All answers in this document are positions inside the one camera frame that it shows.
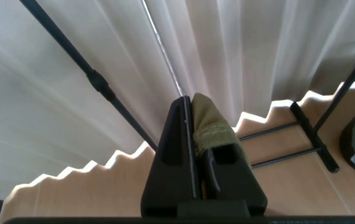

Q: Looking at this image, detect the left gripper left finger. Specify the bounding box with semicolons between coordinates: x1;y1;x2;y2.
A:
140;95;201;217

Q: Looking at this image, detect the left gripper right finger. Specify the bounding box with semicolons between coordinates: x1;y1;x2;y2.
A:
197;143;268;216

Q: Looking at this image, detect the green long-sleeved shirt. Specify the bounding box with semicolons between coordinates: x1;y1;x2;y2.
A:
191;92;250;169

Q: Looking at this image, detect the black clothes rack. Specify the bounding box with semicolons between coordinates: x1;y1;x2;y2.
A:
19;0;355;174

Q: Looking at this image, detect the beige curtain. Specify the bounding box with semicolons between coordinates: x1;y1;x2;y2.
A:
0;0;355;200

